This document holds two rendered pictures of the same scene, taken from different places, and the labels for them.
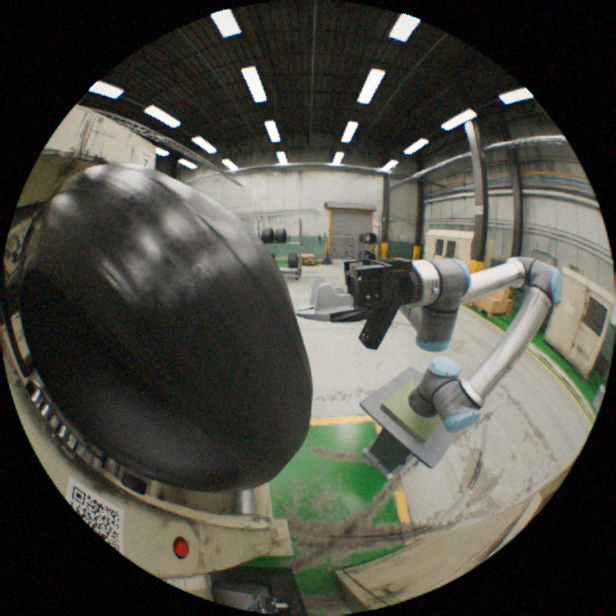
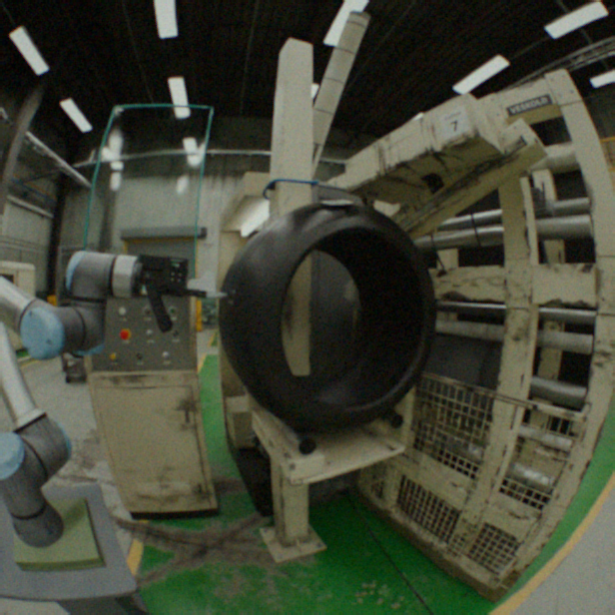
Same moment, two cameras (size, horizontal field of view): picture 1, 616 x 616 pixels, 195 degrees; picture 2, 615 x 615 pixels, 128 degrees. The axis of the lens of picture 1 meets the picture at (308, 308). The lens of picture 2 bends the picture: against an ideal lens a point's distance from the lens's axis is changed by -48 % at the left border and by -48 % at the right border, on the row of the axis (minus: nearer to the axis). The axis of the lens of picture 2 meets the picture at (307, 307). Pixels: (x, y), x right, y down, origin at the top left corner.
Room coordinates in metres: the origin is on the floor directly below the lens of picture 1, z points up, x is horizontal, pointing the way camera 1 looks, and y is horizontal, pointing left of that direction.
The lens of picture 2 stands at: (0.92, 0.04, 1.26)
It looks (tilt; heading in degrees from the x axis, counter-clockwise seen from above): 3 degrees down; 165
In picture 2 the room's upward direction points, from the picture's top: 1 degrees clockwise
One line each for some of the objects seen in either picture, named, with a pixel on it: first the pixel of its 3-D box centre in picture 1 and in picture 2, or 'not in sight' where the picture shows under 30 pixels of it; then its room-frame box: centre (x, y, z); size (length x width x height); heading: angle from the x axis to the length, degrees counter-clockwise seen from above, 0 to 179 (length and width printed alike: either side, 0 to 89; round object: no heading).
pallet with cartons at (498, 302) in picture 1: (493, 298); not in sight; (3.04, -4.97, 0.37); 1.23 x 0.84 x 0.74; 90
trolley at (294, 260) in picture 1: (280, 249); not in sight; (5.78, 0.87, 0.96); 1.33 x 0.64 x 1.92; 88
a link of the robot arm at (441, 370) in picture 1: (440, 378); (12, 471); (0.47, -0.60, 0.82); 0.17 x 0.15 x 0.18; 175
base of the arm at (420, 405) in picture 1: (428, 396); (31, 513); (0.48, -0.60, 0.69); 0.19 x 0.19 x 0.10
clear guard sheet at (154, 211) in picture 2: not in sight; (144, 185); (-0.31, -0.41, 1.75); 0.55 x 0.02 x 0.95; 100
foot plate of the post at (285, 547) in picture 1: (266, 538); (292, 537); (-0.10, 0.23, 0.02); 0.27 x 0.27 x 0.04; 10
